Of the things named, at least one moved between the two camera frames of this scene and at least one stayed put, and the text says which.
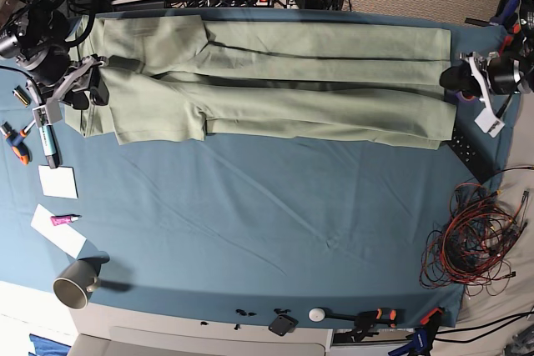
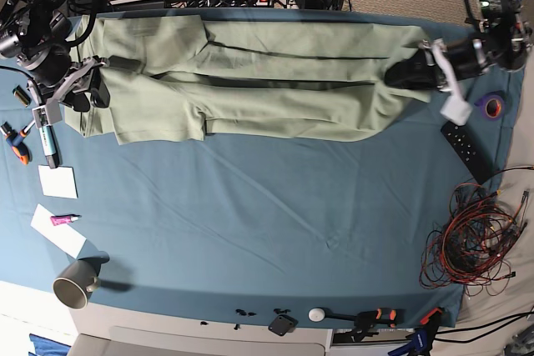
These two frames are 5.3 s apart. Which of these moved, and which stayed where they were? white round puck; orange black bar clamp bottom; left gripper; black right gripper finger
Moved: left gripper
Stayed: orange black bar clamp bottom; white round puck; black right gripper finger
